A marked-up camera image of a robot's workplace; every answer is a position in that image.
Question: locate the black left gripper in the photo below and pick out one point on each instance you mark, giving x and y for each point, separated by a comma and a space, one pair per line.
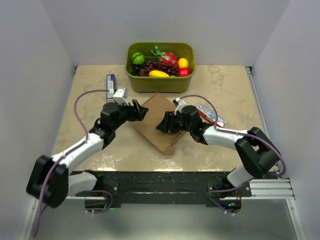
139, 112

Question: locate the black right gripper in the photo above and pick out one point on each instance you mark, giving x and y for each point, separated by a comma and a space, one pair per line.
168, 122

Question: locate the brown cardboard box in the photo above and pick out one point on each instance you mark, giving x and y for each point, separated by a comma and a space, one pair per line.
157, 106

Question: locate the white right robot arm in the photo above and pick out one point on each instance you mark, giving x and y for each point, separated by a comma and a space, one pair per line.
256, 152

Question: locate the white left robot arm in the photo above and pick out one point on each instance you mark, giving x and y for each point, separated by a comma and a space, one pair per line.
49, 179

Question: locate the purple toothpaste box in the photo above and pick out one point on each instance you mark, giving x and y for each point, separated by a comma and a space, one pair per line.
110, 86

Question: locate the olive green plastic bin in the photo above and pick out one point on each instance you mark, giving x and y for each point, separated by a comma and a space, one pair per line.
171, 84

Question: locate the red white snack packet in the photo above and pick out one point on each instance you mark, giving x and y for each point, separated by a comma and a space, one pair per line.
209, 115

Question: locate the yellow toy mango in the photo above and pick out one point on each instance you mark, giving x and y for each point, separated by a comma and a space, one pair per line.
158, 74

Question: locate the dark blue toy grapes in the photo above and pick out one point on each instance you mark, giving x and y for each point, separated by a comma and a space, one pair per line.
135, 70

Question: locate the purple toy grape bunch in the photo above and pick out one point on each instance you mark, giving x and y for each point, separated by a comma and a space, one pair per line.
149, 66

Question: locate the green toy watermelon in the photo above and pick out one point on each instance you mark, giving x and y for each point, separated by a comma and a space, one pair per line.
137, 58

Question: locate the red toy apple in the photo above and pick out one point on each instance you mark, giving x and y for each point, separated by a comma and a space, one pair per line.
184, 72

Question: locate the pink toy dragon fruit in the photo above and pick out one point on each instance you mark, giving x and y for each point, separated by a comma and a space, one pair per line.
165, 57

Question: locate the yellow toy lemon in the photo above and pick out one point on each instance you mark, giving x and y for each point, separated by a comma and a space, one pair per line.
183, 63

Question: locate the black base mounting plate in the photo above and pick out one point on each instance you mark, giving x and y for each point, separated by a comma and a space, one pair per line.
202, 188

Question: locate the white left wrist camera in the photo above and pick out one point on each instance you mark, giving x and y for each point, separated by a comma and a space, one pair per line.
120, 96

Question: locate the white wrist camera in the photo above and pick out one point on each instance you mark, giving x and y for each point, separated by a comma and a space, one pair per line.
120, 96
179, 105

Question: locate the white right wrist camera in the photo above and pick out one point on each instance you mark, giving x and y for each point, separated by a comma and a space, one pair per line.
179, 105

